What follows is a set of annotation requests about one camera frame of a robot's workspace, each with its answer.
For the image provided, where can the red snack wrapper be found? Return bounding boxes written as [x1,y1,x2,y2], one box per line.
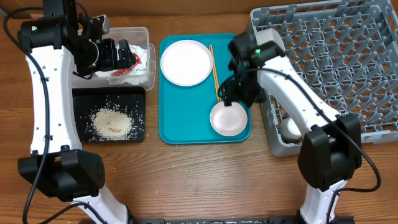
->
[111,53,141,77]

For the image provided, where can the small white plate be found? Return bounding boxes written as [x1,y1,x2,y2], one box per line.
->
[210,101,248,137]

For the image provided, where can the white paper cup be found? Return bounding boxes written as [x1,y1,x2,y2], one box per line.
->
[279,118,302,142]

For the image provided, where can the large white plate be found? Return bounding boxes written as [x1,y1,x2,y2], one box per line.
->
[160,40,213,86]

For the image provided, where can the grey bowl of rice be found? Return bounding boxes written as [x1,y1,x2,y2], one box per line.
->
[256,28,285,53]

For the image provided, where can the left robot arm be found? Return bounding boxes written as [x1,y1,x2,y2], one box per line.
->
[16,1,136,223]

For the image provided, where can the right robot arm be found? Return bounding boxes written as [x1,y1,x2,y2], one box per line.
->
[218,29,362,223]

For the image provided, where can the clear plastic waste bin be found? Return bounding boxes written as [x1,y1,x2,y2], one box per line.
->
[72,27,156,91]

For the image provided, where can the grey dishwasher rack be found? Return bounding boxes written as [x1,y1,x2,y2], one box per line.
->
[248,0,397,144]

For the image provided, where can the black plastic tray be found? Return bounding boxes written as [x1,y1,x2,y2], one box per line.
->
[72,86,146,143]

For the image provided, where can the pile of white rice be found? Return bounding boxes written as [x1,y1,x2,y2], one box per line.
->
[76,105,145,142]

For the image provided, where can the teal serving tray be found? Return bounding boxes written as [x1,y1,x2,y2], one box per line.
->
[159,33,251,145]

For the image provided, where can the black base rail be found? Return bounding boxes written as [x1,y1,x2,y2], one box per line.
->
[127,214,355,224]

